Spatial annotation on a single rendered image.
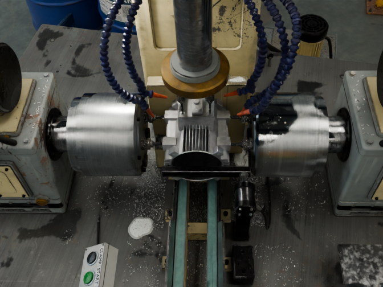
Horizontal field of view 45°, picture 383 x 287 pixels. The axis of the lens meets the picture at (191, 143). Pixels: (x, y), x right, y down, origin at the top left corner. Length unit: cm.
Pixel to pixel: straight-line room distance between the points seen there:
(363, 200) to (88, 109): 85
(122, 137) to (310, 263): 67
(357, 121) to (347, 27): 220
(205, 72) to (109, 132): 32
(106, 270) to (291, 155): 57
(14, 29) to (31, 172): 233
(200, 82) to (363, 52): 223
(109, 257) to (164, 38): 65
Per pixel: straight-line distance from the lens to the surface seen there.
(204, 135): 131
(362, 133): 129
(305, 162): 130
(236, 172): 131
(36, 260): 153
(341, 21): 352
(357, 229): 155
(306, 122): 128
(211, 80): 118
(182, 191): 141
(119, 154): 129
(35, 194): 151
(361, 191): 145
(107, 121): 129
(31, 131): 132
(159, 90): 139
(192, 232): 142
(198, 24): 108
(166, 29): 139
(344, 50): 328
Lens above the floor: 213
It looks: 53 degrees down
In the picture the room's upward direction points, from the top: 3 degrees counter-clockwise
